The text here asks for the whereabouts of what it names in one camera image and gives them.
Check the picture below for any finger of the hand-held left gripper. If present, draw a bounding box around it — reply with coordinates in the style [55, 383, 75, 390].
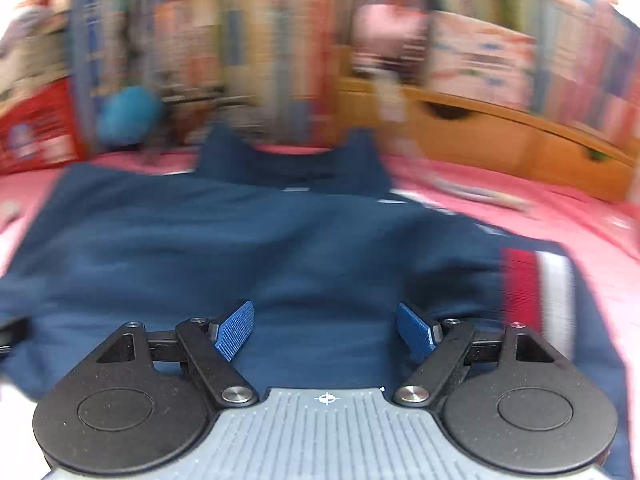
[0, 317, 29, 356]

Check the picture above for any row of tall books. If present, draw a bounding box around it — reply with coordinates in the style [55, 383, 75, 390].
[70, 0, 346, 153]

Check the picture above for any blue plush ball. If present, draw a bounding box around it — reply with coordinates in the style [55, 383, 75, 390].
[96, 85, 167, 147]

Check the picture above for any stack of paper workbooks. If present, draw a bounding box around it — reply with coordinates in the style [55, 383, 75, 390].
[0, 0, 76, 106]

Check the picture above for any navy and white jacket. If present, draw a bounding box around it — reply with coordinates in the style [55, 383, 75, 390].
[0, 125, 632, 480]

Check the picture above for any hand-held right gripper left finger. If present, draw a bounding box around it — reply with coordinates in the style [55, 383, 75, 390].
[94, 301, 261, 406]

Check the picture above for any wooden drawer organiser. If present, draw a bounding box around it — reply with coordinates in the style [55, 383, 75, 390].
[334, 76, 637, 202]

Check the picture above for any pink rabbit print blanket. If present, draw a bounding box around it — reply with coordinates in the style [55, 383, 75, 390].
[0, 145, 640, 401]

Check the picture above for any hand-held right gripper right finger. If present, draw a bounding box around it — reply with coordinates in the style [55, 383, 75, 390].
[392, 302, 562, 407]

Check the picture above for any white box pencil print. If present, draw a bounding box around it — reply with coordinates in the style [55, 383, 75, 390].
[429, 12, 537, 112]

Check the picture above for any red plastic crate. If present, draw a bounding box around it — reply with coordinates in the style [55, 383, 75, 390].
[0, 79, 87, 177]

